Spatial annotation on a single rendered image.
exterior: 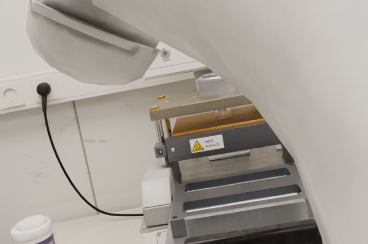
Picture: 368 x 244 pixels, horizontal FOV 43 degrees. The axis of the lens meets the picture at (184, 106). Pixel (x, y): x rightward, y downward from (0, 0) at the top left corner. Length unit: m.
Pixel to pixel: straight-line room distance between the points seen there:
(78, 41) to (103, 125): 1.12
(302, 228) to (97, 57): 0.31
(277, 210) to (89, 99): 0.93
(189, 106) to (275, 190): 0.25
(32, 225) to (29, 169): 0.45
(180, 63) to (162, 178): 0.34
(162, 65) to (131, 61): 0.74
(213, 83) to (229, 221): 0.37
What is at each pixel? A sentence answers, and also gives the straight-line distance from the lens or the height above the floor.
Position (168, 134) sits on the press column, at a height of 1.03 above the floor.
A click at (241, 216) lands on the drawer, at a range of 0.59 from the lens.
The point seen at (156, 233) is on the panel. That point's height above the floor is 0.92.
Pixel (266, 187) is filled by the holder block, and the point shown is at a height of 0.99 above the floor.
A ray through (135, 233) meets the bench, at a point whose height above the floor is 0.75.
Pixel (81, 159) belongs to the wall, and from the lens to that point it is 1.46.
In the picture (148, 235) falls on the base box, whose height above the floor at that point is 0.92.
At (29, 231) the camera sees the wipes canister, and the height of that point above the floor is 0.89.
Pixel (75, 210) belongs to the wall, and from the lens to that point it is 1.51.
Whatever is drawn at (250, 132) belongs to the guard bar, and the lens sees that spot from 0.85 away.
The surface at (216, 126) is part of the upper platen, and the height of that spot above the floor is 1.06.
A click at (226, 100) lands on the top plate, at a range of 0.85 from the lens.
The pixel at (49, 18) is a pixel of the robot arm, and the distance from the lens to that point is 0.31.
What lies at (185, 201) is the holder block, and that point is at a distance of 0.69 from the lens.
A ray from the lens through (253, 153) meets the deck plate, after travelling 1.13.
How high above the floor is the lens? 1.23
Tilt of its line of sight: 8 degrees down
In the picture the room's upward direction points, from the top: 11 degrees counter-clockwise
